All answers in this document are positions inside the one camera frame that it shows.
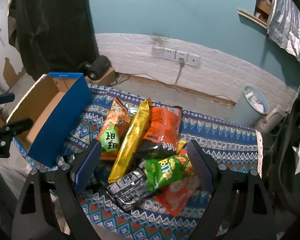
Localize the black cable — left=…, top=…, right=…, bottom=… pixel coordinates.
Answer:
left=110, top=72, right=132, bottom=87

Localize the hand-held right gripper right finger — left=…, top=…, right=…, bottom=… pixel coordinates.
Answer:
left=186, top=139, right=276, bottom=240

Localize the grey-blue trash bin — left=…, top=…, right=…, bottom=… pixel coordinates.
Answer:
left=230, top=85, right=269, bottom=128

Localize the long gold snack packet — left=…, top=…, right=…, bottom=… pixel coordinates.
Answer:
left=107, top=99, right=151, bottom=183

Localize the wooden moulding strip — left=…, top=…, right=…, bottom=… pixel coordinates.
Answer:
left=237, top=8, right=268, bottom=29

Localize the black cylindrical device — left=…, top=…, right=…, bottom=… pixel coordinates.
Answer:
left=77, top=55, right=111, bottom=80

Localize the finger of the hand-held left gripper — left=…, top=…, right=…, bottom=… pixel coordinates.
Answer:
left=0, top=117, right=34, bottom=141
left=0, top=92, right=15, bottom=106

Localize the white plastic appliance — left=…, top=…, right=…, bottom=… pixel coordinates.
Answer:
left=254, top=105, right=288, bottom=133

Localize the grey plug cable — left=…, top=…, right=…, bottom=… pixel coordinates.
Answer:
left=174, top=58, right=186, bottom=90

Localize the white wall socket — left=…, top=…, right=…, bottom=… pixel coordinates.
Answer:
left=152, top=46, right=164, bottom=58
left=187, top=54, right=200, bottom=67
left=164, top=48, right=176, bottom=60
left=175, top=50, right=188, bottom=63

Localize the blue patterned table cloth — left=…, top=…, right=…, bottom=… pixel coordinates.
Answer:
left=15, top=84, right=263, bottom=240

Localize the orange-red snack packet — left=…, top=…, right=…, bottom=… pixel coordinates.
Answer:
left=154, top=140, right=203, bottom=217

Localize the silver foil curtain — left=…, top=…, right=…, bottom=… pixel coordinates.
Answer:
left=266, top=0, right=300, bottom=73

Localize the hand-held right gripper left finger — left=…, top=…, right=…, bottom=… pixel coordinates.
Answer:
left=11, top=141, right=103, bottom=240

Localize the small brown cardboard box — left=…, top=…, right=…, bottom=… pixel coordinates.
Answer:
left=89, top=67, right=116, bottom=87

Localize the orange and black chip bag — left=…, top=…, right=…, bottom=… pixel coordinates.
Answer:
left=135, top=106, right=183, bottom=159

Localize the orange snack bag green label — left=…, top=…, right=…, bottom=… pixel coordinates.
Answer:
left=97, top=97, right=133, bottom=161

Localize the black chair frame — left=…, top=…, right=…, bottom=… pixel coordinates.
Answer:
left=261, top=97, right=300, bottom=205

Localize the black snack packet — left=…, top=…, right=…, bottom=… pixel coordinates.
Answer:
left=106, top=166, right=163, bottom=212

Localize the blue cardboard box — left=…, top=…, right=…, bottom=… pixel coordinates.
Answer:
left=5, top=72, right=93, bottom=168

